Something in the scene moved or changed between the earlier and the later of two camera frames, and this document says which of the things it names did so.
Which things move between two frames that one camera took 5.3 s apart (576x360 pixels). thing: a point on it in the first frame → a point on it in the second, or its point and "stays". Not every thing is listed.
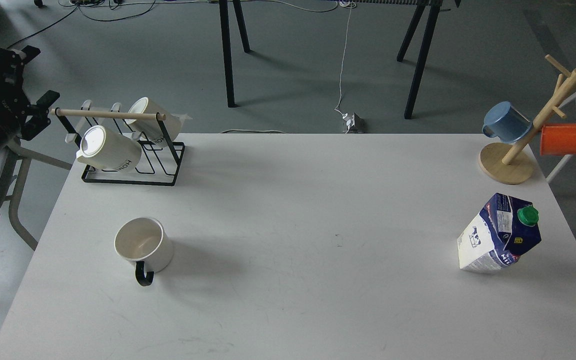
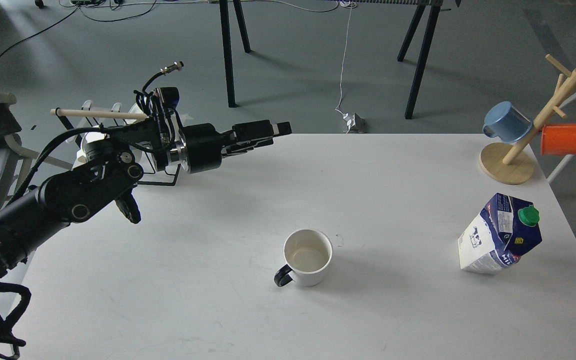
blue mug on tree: [503, 120] stays
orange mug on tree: [560, 139] stays
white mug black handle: [144, 242] → [309, 253]
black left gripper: [5, 98] → [201, 145]
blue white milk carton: [507, 227] stays
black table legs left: [227, 46] stays
